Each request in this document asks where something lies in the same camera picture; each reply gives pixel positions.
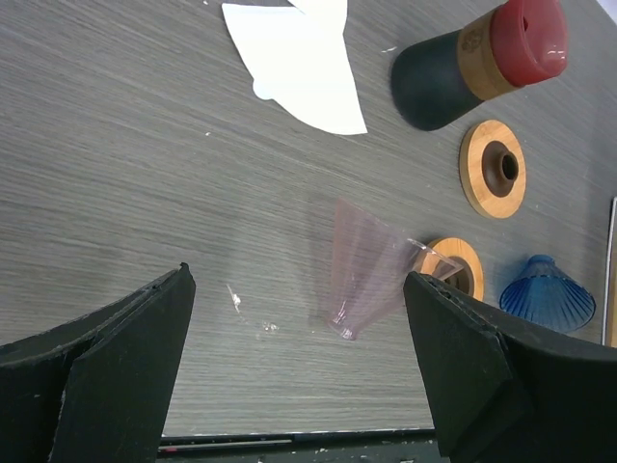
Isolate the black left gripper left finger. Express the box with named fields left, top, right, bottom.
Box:
left=1, top=263, right=196, bottom=462

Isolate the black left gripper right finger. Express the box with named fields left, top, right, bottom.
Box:
left=403, top=272, right=616, bottom=462

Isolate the blue glass dripper cone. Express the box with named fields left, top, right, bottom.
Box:
left=499, top=255, right=597, bottom=334

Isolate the bamboo dripper ring holder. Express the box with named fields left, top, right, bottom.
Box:
left=418, top=237, right=485, bottom=301

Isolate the white paper coffee filter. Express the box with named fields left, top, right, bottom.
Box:
left=222, top=3, right=367, bottom=136

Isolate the pink clear plastic dripper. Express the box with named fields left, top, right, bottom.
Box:
left=326, top=197, right=464, bottom=341

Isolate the black cup with red lid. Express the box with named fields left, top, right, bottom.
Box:
left=390, top=1, right=568, bottom=131

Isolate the bamboo dripper ring on table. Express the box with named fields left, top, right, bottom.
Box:
left=458, top=119, right=527, bottom=220

